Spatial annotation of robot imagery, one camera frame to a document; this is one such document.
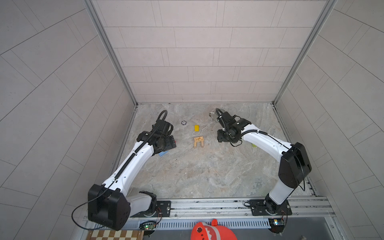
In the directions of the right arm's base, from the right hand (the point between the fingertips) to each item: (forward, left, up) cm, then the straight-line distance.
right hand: (219, 138), depth 86 cm
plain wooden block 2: (+1, +10, -6) cm, 12 cm away
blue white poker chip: (+20, +22, -8) cm, 31 cm away
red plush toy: (-42, +13, -2) cm, 44 cm away
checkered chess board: (-41, +47, -5) cm, 62 cm away
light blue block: (-4, +35, -7) cm, 36 cm away
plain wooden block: (+1, +15, -6) cm, 16 cm away
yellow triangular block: (+14, +13, -7) cm, 20 cm away
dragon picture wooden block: (+3, +12, -5) cm, 14 cm away
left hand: (-4, +28, +3) cm, 29 cm away
